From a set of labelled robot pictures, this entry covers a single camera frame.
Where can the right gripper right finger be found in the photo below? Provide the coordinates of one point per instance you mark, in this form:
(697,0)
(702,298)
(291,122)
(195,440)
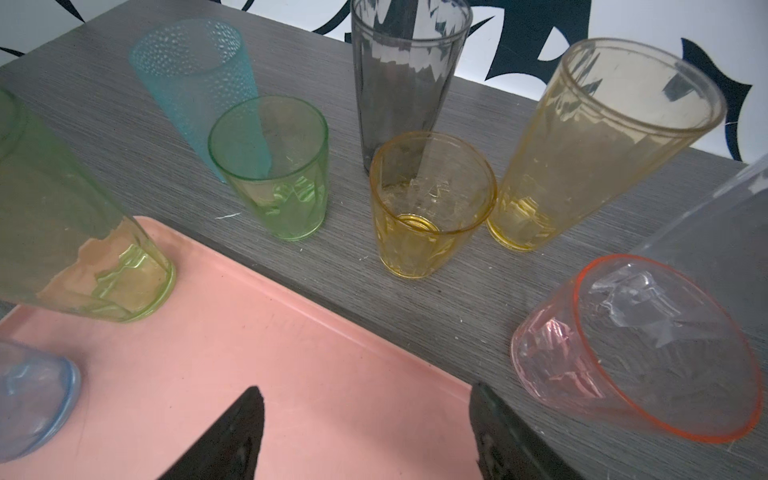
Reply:
(507,447)

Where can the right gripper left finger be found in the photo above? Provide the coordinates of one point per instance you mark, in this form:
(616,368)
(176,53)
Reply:
(230,448)

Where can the pink plastic tray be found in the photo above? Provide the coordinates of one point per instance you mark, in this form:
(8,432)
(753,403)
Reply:
(340,402)

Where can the tall blue glass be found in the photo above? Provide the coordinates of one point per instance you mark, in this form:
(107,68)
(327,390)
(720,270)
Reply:
(38,393)

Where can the tall yellow-green glass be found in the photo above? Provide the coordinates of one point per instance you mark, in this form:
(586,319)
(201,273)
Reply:
(66,244)

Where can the tall dark grey glass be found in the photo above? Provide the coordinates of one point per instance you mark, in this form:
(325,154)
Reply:
(405,54)

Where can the short pink glass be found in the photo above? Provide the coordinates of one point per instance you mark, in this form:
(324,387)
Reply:
(634,342)

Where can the short yellow glass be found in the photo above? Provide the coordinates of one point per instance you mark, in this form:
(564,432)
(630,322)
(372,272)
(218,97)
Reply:
(430,192)

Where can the tall clear glass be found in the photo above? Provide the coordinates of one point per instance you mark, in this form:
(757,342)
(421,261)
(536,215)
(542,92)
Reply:
(721,245)

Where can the short green glass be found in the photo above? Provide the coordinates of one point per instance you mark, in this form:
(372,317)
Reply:
(274,152)

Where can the tall amber glass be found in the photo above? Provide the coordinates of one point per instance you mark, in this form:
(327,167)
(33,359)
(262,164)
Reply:
(614,111)

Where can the teal dotted glass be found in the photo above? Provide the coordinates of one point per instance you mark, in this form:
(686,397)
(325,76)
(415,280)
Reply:
(196,70)

